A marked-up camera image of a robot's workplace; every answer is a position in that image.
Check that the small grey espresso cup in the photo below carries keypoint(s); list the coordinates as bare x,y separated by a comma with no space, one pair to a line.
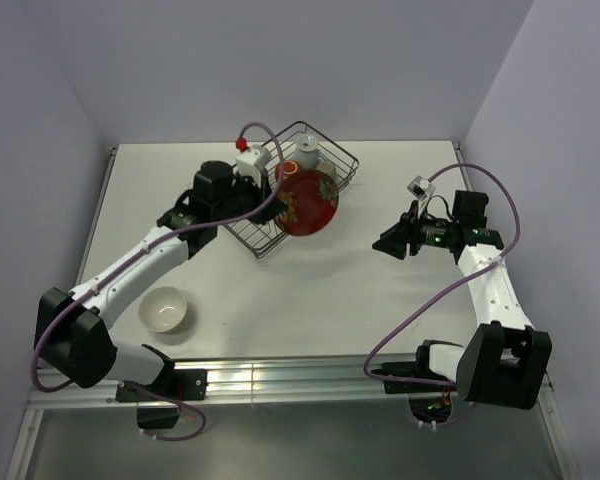
328,168

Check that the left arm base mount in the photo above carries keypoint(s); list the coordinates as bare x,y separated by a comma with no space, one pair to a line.
183,385

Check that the white ceramic bowl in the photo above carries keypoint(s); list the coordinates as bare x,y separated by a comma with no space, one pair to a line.
162,309

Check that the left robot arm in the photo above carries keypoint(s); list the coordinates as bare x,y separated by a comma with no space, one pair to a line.
73,327

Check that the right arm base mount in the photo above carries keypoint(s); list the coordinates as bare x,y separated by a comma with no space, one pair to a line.
429,396

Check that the light blue ceramic mug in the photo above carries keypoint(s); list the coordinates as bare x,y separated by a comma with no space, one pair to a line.
307,151

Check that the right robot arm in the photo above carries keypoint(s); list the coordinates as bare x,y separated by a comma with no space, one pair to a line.
505,361

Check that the red floral plate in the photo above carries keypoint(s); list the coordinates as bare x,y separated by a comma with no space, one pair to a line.
312,198

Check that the dark wire dish rack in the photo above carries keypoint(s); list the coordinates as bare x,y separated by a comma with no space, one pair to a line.
261,239

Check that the aluminium extrusion rail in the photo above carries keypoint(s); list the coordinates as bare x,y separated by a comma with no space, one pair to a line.
247,381

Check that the orange black patterned cup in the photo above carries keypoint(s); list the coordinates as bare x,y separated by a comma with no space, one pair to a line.
285,170

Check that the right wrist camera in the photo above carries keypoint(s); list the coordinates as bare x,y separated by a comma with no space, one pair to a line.
422,189

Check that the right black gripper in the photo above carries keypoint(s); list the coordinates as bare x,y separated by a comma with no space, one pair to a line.
394,240

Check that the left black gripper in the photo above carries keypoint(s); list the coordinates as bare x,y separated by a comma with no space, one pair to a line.
259,192

